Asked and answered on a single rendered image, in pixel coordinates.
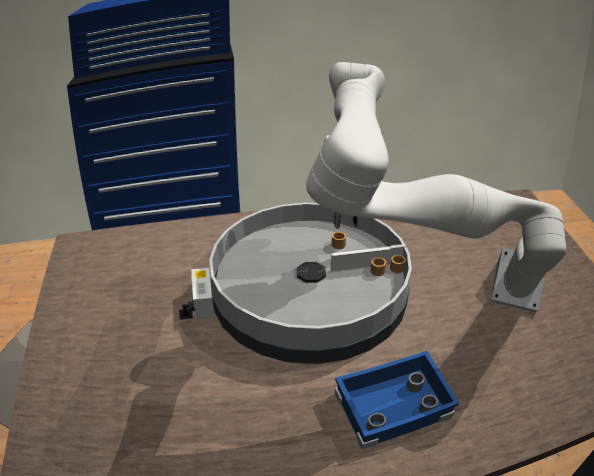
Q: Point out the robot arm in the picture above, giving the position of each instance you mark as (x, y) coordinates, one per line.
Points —
(354, 159)

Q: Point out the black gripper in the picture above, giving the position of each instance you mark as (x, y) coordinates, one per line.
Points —
(356, 220)

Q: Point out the grey metal ring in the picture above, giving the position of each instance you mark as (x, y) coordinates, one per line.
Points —
(428, 399)
(376, 417)
(415, 377)

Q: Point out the blue crate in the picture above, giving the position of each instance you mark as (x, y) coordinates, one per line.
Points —
(383, 389)

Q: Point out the bronze bushing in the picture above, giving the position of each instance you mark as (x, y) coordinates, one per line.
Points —
(339, 242)
(378, 270)
(399, 266)

